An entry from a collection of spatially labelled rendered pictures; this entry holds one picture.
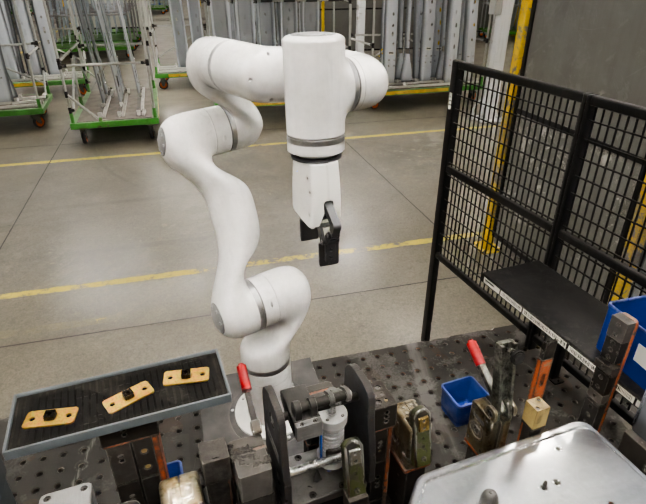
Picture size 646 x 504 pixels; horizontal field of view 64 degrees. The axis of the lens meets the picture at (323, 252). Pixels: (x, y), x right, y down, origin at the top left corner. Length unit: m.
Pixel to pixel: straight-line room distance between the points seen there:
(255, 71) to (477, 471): 0.82
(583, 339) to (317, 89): 0.99
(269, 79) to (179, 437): 1.05
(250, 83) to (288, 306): 0.52
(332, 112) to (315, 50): 0.08
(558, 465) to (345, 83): 0.82
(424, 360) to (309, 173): 1.15
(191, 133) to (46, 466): 0.97
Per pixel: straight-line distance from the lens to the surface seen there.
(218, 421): 1.44
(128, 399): 1.02
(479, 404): 1.16
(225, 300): 1.12
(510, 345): 1.07
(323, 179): 0.73
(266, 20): 7.72
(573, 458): 1.19
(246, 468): 0.98
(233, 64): 0.88
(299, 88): 0.71
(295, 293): 1.16
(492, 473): 1.11
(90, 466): 1.58
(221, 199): 1.11
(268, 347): 1.23
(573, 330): 1.48
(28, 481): 1.61
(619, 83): 2.98
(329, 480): 1.10
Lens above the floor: 1.84
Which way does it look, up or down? 29 degrees down
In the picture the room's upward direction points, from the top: straight up
